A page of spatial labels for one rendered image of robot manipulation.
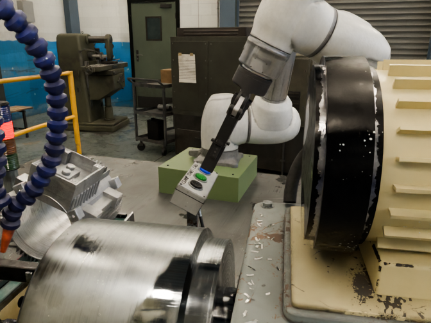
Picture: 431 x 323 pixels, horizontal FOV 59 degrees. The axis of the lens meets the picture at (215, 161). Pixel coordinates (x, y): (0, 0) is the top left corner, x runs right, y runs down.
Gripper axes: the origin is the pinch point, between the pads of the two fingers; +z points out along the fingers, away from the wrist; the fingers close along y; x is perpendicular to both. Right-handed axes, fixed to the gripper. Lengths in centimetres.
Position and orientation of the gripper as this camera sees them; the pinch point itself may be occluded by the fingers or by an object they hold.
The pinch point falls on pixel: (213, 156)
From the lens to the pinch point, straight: 84.3
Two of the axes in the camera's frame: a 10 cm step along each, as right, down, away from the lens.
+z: -4.3, 8.3, 3.5
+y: -1.9, 3.0, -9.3
